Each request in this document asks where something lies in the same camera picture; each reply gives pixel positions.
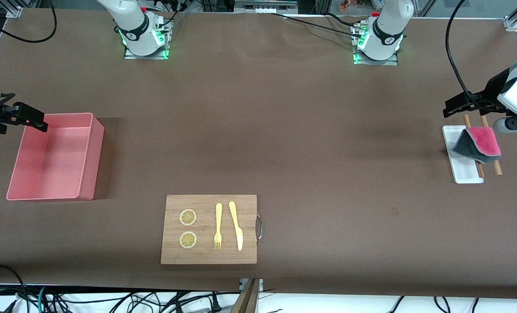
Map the pink and grey microfibre cloth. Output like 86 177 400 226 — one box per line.
451 127 502 165

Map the wooden rod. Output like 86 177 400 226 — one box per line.
480 114 503 176
463 114 486 178

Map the pink plastic bin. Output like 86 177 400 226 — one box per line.
6 113 105 202

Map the white rectangular tray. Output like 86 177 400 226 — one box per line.
442 125 485 184

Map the yellow plastic fork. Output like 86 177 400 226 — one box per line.
214 203 223 250

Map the grey power strip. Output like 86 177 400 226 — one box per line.
234 0 298 14

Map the bamboo cutting board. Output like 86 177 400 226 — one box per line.
160 194 258 265

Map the yellow plastic knife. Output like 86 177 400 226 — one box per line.
229 201 244 251

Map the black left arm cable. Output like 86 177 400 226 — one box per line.
445 0 487 109

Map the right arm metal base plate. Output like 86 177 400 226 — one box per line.
123 15 171 60

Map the black looped floor cable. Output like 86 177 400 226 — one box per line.
0 263 27 313

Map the black cable on table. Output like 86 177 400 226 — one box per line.
270 12 364 39

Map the teal cable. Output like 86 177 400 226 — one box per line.
36 286 49 313

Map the small metal bracket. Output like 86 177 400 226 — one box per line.
239 278 265 291

